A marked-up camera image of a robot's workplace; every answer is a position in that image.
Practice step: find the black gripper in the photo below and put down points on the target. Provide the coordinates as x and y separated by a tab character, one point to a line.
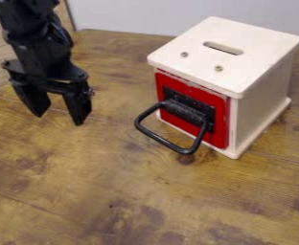
42	68

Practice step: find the red drawer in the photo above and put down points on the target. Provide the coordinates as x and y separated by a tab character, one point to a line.
194	108

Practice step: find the black metal drawer handle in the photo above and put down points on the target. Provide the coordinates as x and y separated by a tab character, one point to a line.
182	118

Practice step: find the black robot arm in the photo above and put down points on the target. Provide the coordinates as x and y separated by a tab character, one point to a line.
13	9

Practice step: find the white wooden box cabinet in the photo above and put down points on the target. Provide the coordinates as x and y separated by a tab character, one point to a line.
232	66

